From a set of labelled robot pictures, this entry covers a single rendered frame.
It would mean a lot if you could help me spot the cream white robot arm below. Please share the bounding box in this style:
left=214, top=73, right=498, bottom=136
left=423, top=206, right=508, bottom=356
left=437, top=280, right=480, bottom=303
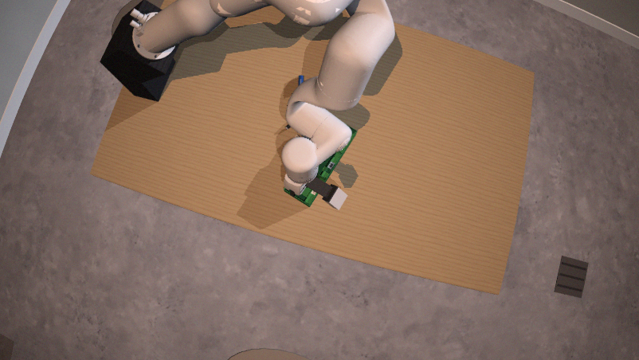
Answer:
left=130, top=0, right=395, bottom=210

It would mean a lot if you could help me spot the green open bin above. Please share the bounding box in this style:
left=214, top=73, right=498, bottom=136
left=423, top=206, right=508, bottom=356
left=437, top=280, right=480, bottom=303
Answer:
left=294, top=126, right=357, bottom=207

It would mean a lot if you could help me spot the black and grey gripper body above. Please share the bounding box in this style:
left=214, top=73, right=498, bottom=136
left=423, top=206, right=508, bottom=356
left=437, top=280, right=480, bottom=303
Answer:
left=284, top=174, right=308, bottom=196

